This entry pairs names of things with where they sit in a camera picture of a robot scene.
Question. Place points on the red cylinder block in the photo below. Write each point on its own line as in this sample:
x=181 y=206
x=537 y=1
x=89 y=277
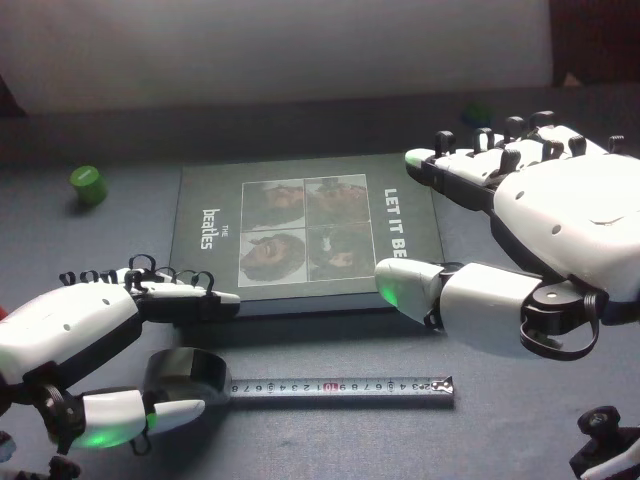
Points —
x=2 y=314

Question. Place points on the green and blue block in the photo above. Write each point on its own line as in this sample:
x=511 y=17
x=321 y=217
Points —
x=475 y=114

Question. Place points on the white backdrop board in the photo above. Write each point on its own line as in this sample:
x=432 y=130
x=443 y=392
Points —
x=275 y=50

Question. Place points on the green cylinder block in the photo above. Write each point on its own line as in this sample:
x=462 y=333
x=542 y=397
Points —
x=89 y=184

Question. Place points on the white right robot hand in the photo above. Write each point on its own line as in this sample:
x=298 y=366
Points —
x=575 y=215

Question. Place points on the grey table cloth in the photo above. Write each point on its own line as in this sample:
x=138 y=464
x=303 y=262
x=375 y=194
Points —
x=320 y=440

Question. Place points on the grey tape measure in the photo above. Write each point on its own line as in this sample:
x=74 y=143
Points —
x=350 y=387

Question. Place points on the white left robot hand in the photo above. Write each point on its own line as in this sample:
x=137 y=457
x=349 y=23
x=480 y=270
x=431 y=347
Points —
x=65 y=325

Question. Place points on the black Beatles book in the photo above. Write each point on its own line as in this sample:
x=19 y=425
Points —
x=200 y=190

